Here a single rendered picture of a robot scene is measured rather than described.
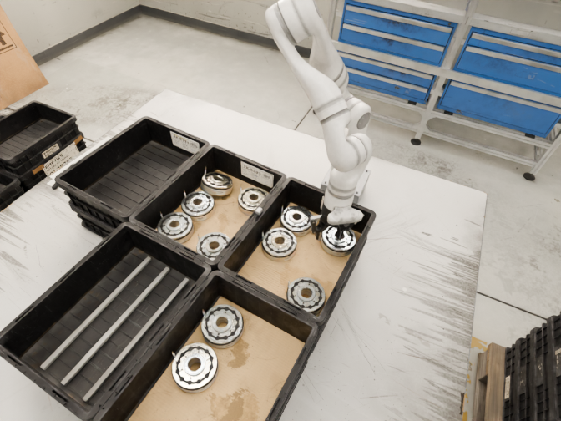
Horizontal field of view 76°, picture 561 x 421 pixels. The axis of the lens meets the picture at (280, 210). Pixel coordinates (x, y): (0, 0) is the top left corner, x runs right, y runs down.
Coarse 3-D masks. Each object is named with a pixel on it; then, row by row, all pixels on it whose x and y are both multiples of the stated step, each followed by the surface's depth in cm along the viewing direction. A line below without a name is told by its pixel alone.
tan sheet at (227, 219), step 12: (240, 180) 126; (216, 204) 118; (228, 204) 118; (216, 216) 114; (228, 216) 115; (240, 216) 115; (204, 228) 111; (216, 228) 111; (228, 228) 112; (192, 240) 108
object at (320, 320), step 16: (320, 192) 110; (368, 224) 103; (240, 240) 97; (224, 256) 93; (352, 256) 97; (224, 272) 90; (256, 288) 87; (336, 288) 89; (288, 304) 85; (320, 320) 83
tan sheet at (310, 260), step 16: (304, 240) 110; (256, 256) 105; (304, 256) 106; (320, 256) 106; (336, 256) 107; (240, 272) 102; (256, 272) 102; (272, 272) 102; (288, 272) 102; (304, 272) 103; (320, 272) 103; (336, 272) 103; (272, 288) 99
